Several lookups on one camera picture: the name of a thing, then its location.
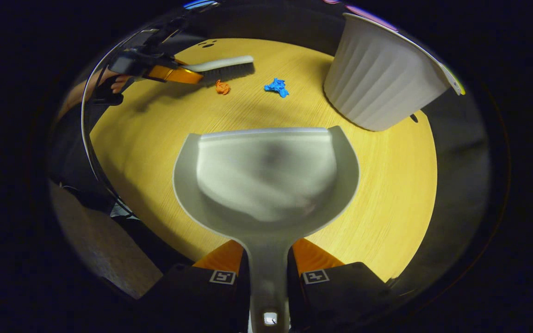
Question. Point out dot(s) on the orange paper trash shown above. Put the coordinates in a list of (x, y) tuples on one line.
[(222, 87)]

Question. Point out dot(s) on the white ribbed garbage bin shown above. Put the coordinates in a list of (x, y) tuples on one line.
[(382, 78)]

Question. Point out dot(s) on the white dustpan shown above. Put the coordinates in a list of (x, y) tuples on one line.
[(266, 185)]

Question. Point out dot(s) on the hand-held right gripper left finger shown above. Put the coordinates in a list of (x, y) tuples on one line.
[(188, 296)]

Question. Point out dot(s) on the blue paper trash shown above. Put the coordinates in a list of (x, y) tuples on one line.
[(277, 87)]

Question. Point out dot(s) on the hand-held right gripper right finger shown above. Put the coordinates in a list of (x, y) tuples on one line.
[(340, 300)]

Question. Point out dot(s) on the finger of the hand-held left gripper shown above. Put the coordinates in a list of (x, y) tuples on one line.
[(176, 74)]

